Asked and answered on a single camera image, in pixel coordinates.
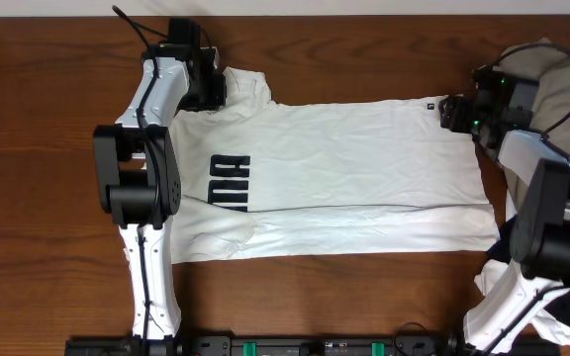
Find white Puma t-shirt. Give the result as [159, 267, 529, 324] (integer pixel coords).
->
[170, 68, 498, 263]

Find white garment bottom right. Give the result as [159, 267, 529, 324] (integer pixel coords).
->
[474, 260, 570, 346]

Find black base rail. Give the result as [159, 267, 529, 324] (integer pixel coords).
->
[63, 333, 484, 356]

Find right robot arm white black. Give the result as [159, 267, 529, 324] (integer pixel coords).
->
[438, 73, 570, 355]

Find grey garment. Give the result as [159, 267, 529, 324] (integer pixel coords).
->
[498, 37, 570, 327]

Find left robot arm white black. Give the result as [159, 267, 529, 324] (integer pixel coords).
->
[93, 44, 226, 343]

